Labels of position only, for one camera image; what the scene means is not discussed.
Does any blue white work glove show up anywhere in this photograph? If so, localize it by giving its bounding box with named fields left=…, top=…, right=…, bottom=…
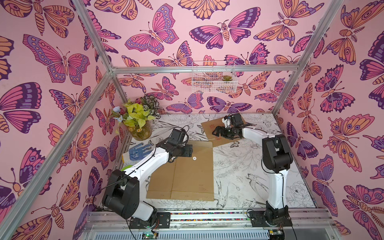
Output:
left=122, top=143, right=153, bottom=163

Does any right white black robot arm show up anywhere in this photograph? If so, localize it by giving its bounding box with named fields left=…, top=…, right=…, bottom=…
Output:
left=212, top=113, right=293, bottom=227

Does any potted plant in glass vase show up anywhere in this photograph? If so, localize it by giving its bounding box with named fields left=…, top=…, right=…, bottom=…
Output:
left=112, top=96, right=164, bottom=141

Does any small green succulent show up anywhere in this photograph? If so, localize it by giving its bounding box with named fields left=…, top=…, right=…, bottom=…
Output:
left=222, top=75, right=233, bottom=82

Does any white wire basket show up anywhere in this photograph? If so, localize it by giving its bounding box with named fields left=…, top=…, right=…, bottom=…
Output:
left=191, top=65, right=238, bottom=94

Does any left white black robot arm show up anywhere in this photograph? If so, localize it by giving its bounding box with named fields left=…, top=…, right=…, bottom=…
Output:
left=102, top=128, right=193, bottom=227

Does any green yellow handled tool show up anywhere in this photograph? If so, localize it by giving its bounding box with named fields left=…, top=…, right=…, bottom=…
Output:
left=121, top=165, right=132, bottom=171

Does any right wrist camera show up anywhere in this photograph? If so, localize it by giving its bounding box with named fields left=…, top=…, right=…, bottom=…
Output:
left=222, top=117, right=232, bottom=128

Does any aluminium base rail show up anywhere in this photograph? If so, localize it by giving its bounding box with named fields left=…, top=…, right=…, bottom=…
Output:
left=80, top=209, right=342, bottom=240

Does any kraft file bag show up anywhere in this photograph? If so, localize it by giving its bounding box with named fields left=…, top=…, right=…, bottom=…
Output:
left=146, top=160, right=177, bottom=200
left=171, top=141, right=214, bottom=202
left=202, top=113, right=254, bottom=147

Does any aluminium frame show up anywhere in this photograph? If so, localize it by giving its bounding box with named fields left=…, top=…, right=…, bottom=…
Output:
left=1, top=1, right=343, bottom=240

